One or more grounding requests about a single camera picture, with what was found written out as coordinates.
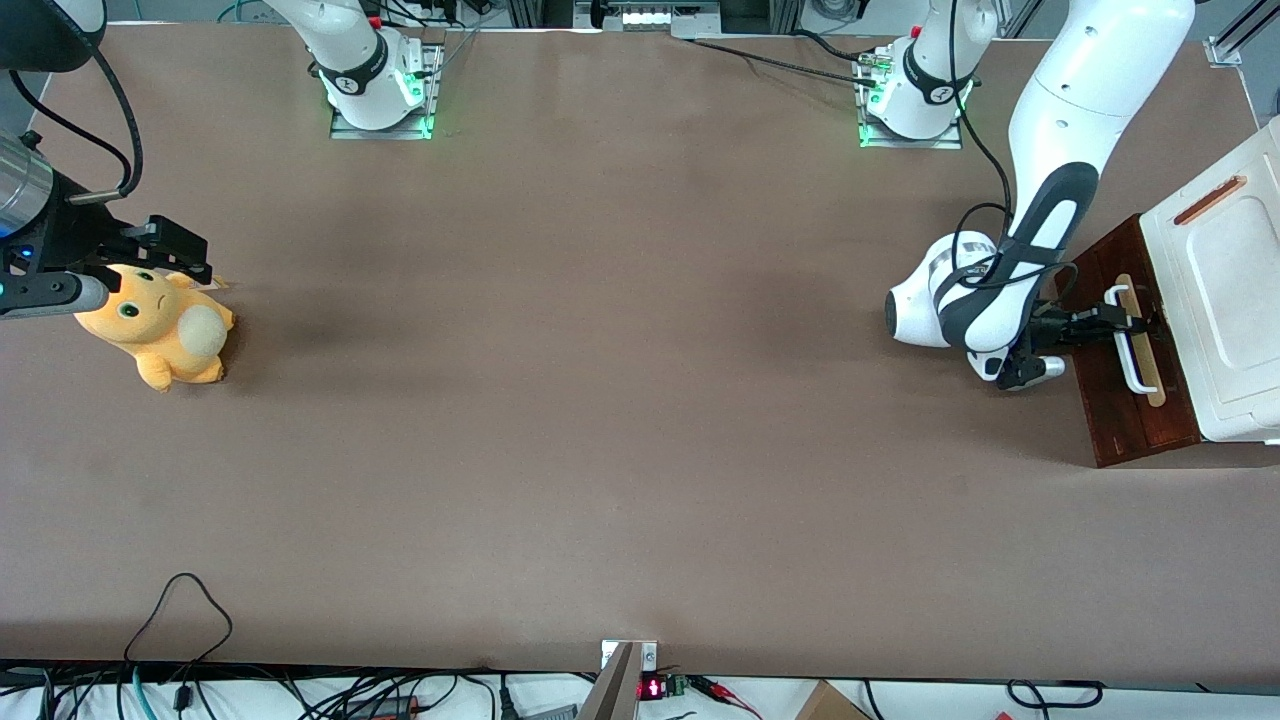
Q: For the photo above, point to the aluminium light bar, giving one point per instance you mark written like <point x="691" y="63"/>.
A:
<point x="650" y="18"/>

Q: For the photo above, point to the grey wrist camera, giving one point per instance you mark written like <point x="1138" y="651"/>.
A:
<point x="50" y="295"/>
<point x="1025" y="372"/>

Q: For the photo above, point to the brown cardboard box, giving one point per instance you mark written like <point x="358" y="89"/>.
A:
<point x="830" y="705"/>

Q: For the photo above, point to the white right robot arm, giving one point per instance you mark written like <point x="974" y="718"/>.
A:
<point x="370" y="70"/>

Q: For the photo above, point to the orange plush toy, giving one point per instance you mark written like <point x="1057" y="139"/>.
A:
<point x="160" y="340"/>

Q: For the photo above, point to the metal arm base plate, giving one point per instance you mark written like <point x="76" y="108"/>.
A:
<point x="900" y="143"/>
<point x="345" y="131"/>

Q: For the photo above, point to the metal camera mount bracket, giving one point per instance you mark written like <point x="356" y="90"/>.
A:
<point x="615" y="690"/>

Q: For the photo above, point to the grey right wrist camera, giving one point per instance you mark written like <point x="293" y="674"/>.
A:
<point x="50" y="295"/>

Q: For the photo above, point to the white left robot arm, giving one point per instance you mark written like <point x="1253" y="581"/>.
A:
<point x="1090" y="80"/>

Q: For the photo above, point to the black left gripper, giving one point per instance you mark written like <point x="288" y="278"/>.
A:
<point x="1052" y="327"/>

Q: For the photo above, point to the metal corner bracket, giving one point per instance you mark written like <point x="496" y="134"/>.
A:
<point x="1222" y="52"/>

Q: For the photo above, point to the white drawer cabinet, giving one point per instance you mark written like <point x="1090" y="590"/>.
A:
<point x="1230" y="300"/>

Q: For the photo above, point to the red clip leads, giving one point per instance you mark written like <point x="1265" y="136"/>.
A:
<point x="735" y="700"/>

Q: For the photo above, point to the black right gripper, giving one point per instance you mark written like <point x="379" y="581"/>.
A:
<point x="72" y="234"/>

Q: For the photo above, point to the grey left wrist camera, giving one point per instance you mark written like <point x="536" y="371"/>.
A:
<point x="1025" y="372"/>

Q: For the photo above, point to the red LED display board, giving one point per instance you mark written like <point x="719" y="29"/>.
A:
<point x="652" y="688"/>

